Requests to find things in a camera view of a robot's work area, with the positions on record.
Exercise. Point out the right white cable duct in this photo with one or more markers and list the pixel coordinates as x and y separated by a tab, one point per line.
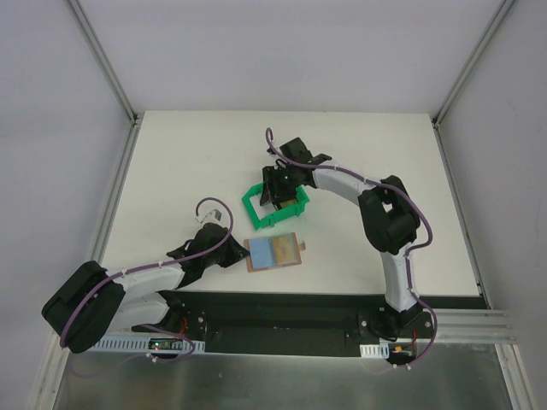
375	351

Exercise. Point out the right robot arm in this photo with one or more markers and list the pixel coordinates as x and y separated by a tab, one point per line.
389	221

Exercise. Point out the aluminium front rail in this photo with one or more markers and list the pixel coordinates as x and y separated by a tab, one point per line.
452	326

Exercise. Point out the left aluminium frame post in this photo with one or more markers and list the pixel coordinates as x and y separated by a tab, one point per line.
103	62

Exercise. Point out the left white cable duct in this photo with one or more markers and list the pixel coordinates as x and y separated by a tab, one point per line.
147	344

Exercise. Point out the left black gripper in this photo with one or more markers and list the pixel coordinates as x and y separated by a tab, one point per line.
231	252

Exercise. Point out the tan leather card holder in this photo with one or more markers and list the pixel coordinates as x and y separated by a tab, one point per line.
267	253

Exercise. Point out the right aluminium frame post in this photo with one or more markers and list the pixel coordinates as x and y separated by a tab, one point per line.
494	24

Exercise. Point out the gold credit card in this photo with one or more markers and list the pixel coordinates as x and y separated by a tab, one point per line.
285	249

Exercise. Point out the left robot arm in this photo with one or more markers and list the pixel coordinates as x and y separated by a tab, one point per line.
94	301

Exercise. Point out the green plastic bin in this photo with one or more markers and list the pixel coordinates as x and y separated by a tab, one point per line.
265	216

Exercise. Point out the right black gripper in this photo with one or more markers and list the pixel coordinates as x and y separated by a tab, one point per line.
278	188

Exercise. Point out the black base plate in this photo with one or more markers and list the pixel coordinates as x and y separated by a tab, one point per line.
288	324

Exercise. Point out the aluminium frame post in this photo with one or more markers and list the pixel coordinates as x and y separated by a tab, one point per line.
494	24
103	62

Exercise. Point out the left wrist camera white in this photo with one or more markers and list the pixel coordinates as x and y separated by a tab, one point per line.
212	216

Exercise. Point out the white cable duct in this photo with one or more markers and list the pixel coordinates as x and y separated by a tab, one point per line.
147	344
375	351

